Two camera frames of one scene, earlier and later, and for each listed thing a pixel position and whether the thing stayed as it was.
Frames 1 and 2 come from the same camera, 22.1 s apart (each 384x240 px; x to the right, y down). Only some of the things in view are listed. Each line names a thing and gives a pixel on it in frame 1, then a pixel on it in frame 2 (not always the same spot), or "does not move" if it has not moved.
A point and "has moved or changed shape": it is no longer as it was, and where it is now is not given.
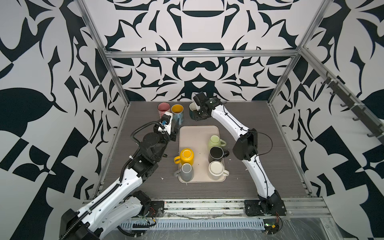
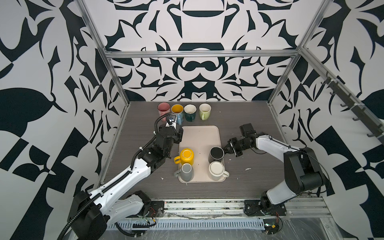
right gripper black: [196, 118] → [232, 150]
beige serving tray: [197, 138] does not move
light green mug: [215, 140] has moved or changed shape
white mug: [216, 170] does not move
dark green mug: [192, 107] has moved or changed shape
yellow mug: [186, 156] does not move
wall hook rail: [360, 112] does not move
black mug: [217, 153] does not move
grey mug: [186, 173] does not move
